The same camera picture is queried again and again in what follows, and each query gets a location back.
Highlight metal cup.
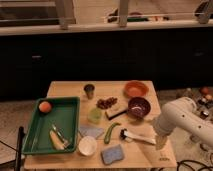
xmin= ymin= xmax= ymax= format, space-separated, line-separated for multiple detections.
xmin=84 ymin=84 xmax=95 ymax=99

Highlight white round bowl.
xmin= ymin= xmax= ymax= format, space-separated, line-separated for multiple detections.
xmin=78 ymin=136 xmax=97 ymax=156

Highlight bunch of brown grapes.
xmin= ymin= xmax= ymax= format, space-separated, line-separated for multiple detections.
xmin=96 ymin=97 xmax=117 ymax=109

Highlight orange fruit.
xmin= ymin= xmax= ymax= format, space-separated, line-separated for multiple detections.
xmin=39 ymin=101 xmax=52 ymax=113

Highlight white black dish brush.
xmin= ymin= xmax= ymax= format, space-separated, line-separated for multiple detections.
xmin=120 ymin=129 xmax=156 ymax=145

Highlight green plastic cup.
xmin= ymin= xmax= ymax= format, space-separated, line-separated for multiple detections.
xmin=88 ymin=108 xmax=102 ymax=124

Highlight orange bowl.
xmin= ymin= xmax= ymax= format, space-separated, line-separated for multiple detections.
xmin=124 ymin=80 xmax=149 ymax=97

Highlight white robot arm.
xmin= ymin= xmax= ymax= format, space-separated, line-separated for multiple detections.
xmin=153 ymin=97 xmax=213 ymax=148

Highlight black tan block eraser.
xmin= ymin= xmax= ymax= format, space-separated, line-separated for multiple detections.
xmin=105 ymin=107 xmax=127 ymax=120

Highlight blue sponge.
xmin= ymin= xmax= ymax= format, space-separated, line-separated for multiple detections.
xmin=101 ymin=145 xmax=124 ymax=165

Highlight black stand pole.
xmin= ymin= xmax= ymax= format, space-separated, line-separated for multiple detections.
xmin=14 ymin=126 xmax=25 ymax=171

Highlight dark red bowl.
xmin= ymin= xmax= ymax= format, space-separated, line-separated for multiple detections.
xmin=127 ymin=97 xmax=151 ymax=119

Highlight metal fork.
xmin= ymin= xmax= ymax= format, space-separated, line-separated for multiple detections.
xmin=52 ymin=124 xmax=70 ymax=148

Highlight grey cloth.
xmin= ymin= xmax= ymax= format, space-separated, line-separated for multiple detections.
xmin=79 ymin=125 xmax=104 ymax=139

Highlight green plastic tray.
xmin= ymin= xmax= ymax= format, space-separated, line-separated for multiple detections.
xmin=22 ymin=97 xmax=80 ymax=155

